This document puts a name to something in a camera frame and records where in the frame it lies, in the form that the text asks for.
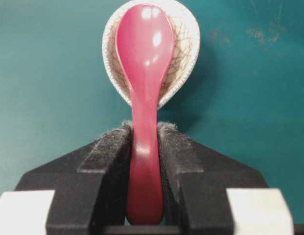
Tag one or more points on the pink plastic spoon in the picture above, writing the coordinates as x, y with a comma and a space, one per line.
145, 43

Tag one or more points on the cream crackle spoon rest dish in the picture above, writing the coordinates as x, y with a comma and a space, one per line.
187, 46

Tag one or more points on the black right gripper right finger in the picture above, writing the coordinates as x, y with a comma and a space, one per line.
208, 193

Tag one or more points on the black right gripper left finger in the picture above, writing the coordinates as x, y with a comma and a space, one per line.
76, 194

